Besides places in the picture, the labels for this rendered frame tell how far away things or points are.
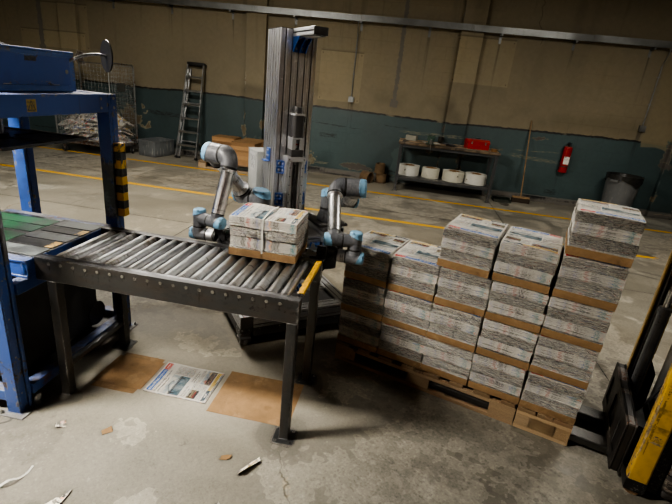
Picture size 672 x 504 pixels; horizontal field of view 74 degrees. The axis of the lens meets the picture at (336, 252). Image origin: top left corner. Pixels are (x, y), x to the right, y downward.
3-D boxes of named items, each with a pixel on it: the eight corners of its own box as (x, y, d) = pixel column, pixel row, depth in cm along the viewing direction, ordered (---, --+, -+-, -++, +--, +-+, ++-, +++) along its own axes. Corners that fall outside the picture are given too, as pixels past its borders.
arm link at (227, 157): (247, 150, 260) (227, 231, 262) (232, 147, 264) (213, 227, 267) (235, 145, 249) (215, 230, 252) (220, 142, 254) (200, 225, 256)
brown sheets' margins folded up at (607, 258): (524, 371, 284) (566, 227, 250) (574, 388, 272) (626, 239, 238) (517, 405, 251) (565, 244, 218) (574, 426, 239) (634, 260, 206)
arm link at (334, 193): (327, 171, 270) (324, 238, 244) (345, 173, 271) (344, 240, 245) (325, 184, 280) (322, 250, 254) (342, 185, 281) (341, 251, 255)
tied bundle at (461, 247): (453, 248, 284) (460, 213, 276) (500, 260, 271) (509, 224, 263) (435, 265, 252) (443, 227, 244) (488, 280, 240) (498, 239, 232)
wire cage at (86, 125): (139, 153, 928) (134, 64, 869) (114, 158, 852) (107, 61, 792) (86, 146, 943) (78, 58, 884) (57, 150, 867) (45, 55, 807)
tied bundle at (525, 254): (501, 260, 272) (510, 224, 264) (553, 273, 260) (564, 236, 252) (489, 280, 240) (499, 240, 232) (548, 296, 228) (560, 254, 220)
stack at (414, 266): (357, 333, 335) (371, 228, 306) (519, 390, 289) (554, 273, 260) (333, 357, 303) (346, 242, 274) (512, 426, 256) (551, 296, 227)
